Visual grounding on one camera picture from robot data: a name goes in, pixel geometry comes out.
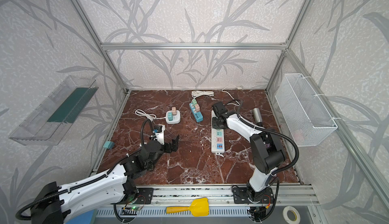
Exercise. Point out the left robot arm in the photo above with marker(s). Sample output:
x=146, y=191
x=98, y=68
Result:
x=59, y=204

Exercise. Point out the white tape roll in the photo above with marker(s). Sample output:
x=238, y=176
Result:
x=291, y=215

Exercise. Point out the silver hair dryer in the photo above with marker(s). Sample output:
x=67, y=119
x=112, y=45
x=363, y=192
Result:
x=257, y=117

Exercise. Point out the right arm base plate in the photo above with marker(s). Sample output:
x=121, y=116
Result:
x=246, y=195

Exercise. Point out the blue power strip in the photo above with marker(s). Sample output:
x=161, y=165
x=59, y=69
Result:
x=196, y=94

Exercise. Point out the teal plug adapter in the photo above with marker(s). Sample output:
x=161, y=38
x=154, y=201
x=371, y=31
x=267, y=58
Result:
x=170, y=116
x=108, y=145

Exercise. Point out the white wire basket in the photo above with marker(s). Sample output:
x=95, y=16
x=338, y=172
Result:
x=308, y=120

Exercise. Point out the clear plastic wall shelf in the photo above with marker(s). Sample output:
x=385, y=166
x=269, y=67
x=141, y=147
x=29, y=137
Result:
x=51, y=120

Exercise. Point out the yellow toy shovel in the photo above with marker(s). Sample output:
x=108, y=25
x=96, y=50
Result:
x=198, y=208

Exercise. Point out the green plug adapter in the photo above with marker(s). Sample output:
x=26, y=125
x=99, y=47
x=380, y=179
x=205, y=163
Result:
x=194, y=102

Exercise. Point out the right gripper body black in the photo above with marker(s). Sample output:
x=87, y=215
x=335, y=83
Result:
x=219, y=110

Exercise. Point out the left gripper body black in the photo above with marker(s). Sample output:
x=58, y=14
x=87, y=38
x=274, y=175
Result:
x=168, y=144

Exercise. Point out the blue sponge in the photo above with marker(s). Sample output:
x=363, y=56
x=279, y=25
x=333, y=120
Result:
x=85, y=218

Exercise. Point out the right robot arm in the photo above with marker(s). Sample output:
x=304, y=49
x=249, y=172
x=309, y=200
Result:
x=267, y=149

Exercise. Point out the white square power strip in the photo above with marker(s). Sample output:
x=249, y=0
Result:
x=153, y=117

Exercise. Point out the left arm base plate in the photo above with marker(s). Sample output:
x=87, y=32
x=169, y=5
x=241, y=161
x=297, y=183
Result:
x=140, y=196

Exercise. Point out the white long power strip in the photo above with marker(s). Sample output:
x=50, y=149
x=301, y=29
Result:
x=217, y=135

